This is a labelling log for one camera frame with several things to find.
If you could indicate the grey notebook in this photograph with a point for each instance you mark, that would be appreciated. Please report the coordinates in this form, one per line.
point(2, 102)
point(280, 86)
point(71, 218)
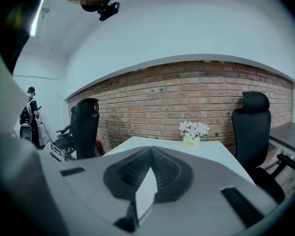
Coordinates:
point(146, 195)

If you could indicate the black head-mounted camera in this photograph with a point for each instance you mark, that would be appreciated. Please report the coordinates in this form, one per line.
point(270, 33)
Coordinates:
point(109, 10)

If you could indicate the ceiling light strip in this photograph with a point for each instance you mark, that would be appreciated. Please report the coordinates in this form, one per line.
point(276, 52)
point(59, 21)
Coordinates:
point(37, 16)

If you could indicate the person's black clothed torso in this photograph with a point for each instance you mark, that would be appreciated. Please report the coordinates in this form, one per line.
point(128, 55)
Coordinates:
point(9, 21)

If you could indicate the white square table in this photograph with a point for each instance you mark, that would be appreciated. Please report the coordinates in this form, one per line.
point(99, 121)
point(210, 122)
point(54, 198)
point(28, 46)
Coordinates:
point(211, 151)

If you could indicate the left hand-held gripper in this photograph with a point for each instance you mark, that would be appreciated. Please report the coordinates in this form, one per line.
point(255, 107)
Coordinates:
point(54, 151)

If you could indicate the dark grey low platform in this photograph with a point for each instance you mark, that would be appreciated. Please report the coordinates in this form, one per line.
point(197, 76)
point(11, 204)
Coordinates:
point(287, 136)

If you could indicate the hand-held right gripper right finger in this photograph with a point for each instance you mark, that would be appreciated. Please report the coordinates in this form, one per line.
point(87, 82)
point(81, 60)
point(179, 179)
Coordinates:
point(206, 200)

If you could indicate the red plastic crate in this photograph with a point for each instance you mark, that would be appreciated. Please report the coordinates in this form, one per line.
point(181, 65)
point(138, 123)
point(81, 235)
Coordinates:
point(100, 146)

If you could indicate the pink flowers in small pot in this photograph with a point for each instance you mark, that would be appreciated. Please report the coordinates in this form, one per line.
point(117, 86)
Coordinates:
point(194, 131)

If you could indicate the black office chair with armrests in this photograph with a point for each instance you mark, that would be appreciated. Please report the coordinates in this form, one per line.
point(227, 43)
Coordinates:
point(64, 141)

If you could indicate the black office chair with headrest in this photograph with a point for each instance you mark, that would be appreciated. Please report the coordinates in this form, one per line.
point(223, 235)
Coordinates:
point(86, 131)

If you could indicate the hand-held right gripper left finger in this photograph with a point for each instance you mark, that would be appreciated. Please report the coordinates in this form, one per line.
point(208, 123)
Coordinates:
point(88, 195)

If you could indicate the black high-back office chair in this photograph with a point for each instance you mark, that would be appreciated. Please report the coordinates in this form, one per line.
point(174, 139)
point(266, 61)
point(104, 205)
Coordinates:
point(250, 131)

